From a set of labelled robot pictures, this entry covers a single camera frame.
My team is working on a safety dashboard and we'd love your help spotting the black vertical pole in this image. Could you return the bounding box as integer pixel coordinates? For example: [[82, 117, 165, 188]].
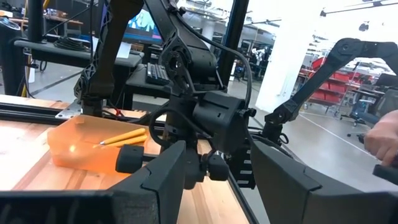
[[217, 0, 251, 88]]

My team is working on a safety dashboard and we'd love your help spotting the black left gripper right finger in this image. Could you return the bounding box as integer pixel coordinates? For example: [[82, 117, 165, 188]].
[[251, 141, 398, 224]]

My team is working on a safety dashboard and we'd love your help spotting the black cylindrical stand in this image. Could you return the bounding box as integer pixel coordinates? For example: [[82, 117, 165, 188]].
[[0, 17, 27, 96]]

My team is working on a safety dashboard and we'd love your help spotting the orange translucent plastic bin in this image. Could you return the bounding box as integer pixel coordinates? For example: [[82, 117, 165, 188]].
[[47, 114, 162, 175]]

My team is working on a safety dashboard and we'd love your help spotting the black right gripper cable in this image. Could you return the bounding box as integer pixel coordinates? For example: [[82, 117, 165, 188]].
[[148, 107, 200, 149]]

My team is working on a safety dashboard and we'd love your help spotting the coiled black cable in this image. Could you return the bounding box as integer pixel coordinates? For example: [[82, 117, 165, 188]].
[[52, 36, 91, 53]]

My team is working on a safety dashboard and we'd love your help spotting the black equipment cart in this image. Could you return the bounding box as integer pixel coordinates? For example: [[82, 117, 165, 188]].
[[14, 39, 175, 110]]

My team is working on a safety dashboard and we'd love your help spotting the blue office chair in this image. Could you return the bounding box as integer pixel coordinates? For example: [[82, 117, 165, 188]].
[[340, 88, 398, 138]]

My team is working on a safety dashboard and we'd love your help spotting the black cable chain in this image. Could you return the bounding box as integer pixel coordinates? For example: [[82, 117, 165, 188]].
[[228, 144, 257, 190]]

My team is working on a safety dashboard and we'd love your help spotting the red bin rack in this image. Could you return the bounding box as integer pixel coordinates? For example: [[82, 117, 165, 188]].
[[306, 57, 374, 105]]

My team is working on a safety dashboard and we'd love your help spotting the black leader arm handle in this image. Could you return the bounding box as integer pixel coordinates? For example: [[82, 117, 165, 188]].
[[372, 164, 398, 186]]

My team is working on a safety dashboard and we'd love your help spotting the black and blue keypad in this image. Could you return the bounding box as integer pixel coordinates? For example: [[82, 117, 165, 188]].
[[145, 62, 171, 86]]

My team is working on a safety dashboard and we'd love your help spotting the person's hand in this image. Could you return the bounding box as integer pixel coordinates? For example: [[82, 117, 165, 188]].
[[363, 109, 398, 167]]

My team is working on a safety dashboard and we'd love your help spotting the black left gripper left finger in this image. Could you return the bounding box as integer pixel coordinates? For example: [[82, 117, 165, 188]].
[[0, 140, 187, 224]]

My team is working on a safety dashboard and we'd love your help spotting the orange-handled silver spoon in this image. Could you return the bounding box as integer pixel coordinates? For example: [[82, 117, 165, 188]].
[[107, 134, 149, 148], [99, 127, 147, 146]]

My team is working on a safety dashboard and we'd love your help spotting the wide white column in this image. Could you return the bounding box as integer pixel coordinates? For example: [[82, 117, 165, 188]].
[[254, 0, 315, 113]]

